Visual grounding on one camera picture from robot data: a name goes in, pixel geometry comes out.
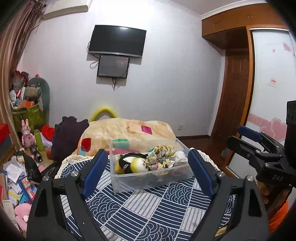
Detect red box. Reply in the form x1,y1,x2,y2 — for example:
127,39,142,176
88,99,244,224
0,123,10,144

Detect wooden overhead cabinet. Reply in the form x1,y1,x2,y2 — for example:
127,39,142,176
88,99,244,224
202,3,288,50

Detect white air conditioner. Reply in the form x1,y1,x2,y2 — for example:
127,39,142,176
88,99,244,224
43,0,93,20

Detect small black wall monitor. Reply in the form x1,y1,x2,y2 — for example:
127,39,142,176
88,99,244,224
97,55,130,78

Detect green bottle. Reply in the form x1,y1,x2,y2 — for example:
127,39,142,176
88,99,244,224
34,129,45,151

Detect white wardrobe sliding door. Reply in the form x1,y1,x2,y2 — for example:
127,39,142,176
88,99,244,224
225,27,296,176

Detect beige fleece blanket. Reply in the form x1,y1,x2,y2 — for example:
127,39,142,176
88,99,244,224
73,118,176,156

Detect grey green plush toy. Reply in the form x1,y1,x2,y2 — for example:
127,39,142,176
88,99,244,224
24,77,50,112

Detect black and white cloth bag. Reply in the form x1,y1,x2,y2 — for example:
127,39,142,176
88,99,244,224
115,153,147,174

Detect black wall television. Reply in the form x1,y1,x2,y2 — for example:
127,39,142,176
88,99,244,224
88,25,147,58

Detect clear plastic storage box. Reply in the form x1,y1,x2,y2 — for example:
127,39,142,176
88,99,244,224
109,138,193,194

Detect blue patterned tablecloth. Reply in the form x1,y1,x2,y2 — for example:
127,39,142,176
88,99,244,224
54,148,236,241

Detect striped red gold curtain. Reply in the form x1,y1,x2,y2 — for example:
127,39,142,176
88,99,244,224
1,1,45,149

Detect person's right hand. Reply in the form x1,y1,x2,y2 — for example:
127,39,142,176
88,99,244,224
257,181,290,212

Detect floral patterned scrunchie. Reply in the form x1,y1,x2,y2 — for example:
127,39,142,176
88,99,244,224
146,145,175,171

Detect red plush item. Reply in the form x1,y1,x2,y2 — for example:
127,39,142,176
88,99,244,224
41,125,55,141

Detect brown wooden door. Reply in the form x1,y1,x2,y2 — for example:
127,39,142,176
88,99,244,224
212,49,249,139

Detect pink rabbit figure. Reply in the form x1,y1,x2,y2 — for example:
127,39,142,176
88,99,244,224
21,119,36,149

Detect yellow round plush toy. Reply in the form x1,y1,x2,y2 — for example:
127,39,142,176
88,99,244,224
130,158,149,173

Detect green cardboard box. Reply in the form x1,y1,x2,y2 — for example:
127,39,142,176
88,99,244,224
12,105,47,132

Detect dark purple clothing pile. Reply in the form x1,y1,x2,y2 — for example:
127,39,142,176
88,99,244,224
51,116,89,162

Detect white sock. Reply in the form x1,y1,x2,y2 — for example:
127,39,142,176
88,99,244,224
171,151,188,163

